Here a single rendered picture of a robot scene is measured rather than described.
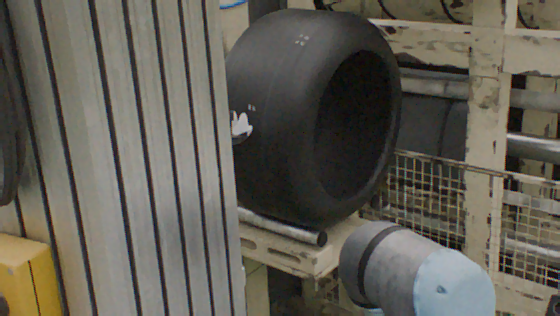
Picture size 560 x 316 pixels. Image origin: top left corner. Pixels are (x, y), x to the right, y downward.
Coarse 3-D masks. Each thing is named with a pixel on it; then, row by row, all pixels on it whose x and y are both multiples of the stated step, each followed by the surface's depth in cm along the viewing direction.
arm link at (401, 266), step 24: (384, 240) 94; (408, 240) 92; (360, 264) 94; (384, 264) 91; (408, 264) 89; (432, 264) 87; (456, 264) 86; (360, 288) 95; (384, 288) 91; (408, 288) 87; (432, 288) 85; (456, 288) 85; (480, 288) 88; (384, 312) 93; (408, 312) 88; (432, 312) 84; (456, 312) 86; (480, 312) 88
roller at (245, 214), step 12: (240, 216) 204; (252, 216) 201; (264, 216) 199; (264, 228) 200; (276, 228) 196; (288, 228) 193; (300, 228) 192; (312, 228) 190; (312, 240) 188; (324, 240) 189
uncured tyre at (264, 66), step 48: (240, 48) 179; (288, 48) 170; (336, 48) 172; (384, 48) 191; (240, 96) 173; (288, 96) 166; (336, 96) 222; (384, 96) 211; (240, 144) 174; (288, 144) 167; (336, 144) 222; (384, 144) 204; (240, 192) 185; (288, 192) 173; (336, 192) 211
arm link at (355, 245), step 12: (360, 228) 98; (372, 228) 96; (384, 228) 96; (348, 240) 98; (360, 240) 96; (348, 252) 97; (360, 252) 95; (348, 264) 96; (348, 276) 97; (348, 288) 101; (360, 300) 102; (372, 312) 105
